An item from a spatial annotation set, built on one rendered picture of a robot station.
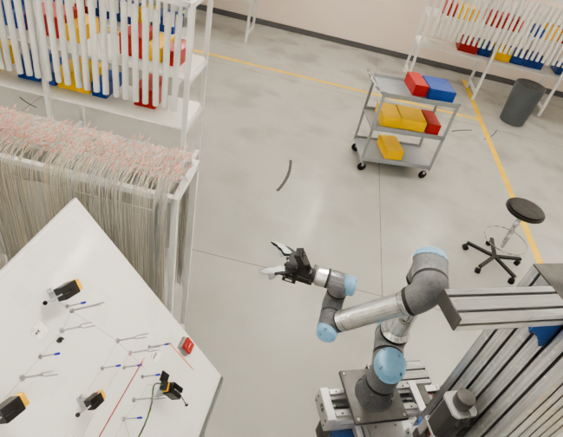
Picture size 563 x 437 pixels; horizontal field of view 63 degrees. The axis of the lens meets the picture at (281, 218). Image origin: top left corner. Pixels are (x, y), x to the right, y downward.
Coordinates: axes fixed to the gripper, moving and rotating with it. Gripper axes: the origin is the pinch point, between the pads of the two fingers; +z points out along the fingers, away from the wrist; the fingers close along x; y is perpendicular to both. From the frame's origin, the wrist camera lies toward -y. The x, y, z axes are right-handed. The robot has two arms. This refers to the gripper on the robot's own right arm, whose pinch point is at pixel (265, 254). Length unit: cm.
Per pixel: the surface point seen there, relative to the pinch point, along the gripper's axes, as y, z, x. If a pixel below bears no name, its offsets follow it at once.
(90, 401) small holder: 12, 34, -64
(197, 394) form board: 59, 11, -35
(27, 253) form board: -14, 66, -39
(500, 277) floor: 189, -193, 210
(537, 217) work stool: 122, -192, 227
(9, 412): -7, 44, -79
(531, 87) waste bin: 179, -254, 598
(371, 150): 190, -48, 348
